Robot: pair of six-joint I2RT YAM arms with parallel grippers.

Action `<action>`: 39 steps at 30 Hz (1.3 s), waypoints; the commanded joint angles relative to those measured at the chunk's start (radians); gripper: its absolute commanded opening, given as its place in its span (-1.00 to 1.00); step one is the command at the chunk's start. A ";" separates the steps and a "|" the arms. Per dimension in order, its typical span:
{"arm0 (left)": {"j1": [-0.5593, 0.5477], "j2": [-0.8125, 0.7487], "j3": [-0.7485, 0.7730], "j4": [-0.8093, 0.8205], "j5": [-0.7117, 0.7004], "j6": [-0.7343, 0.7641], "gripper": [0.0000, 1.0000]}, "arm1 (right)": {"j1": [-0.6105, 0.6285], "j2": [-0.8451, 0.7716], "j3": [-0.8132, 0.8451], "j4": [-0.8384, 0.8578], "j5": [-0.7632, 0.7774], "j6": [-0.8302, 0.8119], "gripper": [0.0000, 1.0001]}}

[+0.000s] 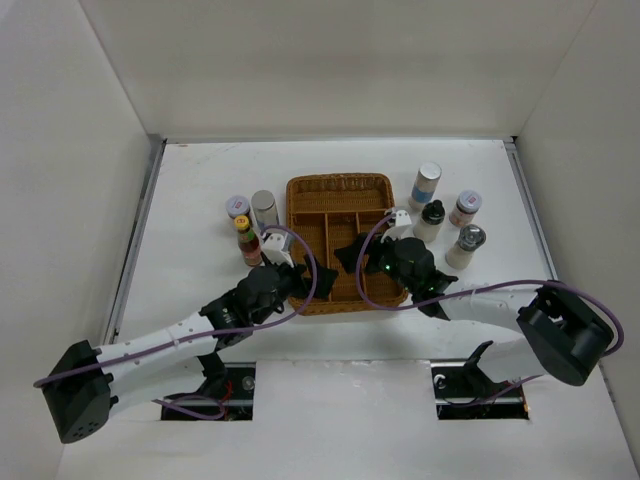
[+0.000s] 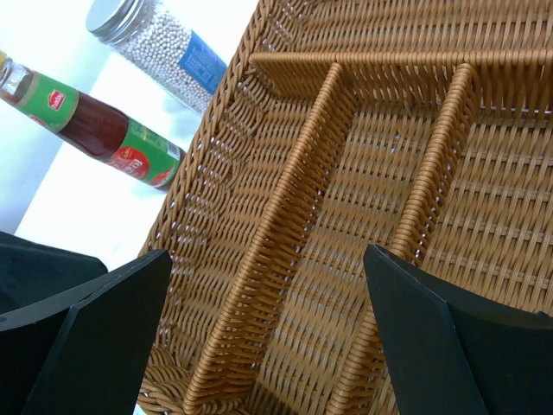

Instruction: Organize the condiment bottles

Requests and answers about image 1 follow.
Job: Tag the blue label salt shaker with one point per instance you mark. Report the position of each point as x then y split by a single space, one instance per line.
425 185

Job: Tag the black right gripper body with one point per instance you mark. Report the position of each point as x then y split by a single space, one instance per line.
387 262

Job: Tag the white lid orange spice jar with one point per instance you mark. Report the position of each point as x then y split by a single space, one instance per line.
467 205

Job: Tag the white lid dark spice jar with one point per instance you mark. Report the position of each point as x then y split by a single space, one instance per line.
237 205

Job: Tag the silver lid spice jar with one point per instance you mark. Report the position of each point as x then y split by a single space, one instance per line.
264 208

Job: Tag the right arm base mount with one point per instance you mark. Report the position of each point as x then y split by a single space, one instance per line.
463 392

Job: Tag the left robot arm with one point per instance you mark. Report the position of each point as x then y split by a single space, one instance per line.
90 384

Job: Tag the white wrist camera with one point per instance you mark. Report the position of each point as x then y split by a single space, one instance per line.
277 248
400 219

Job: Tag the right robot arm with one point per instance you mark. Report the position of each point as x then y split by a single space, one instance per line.
558 333

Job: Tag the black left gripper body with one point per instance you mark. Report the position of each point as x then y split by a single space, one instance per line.
291 285

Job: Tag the black cap white bottle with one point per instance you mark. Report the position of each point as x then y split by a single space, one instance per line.
430 221

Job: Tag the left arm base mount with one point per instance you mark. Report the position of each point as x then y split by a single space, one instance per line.
227 397

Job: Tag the glass dome grinder bottle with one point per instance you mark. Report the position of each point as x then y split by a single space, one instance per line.
471 237

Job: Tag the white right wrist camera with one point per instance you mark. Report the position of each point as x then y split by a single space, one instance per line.
400 219

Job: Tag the red sauce bottle yellow cap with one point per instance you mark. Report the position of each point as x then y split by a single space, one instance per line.
248 241

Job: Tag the brown wicker basket tray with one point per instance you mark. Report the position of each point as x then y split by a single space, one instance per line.
330 212

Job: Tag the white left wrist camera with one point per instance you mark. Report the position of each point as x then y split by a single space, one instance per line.
277 248

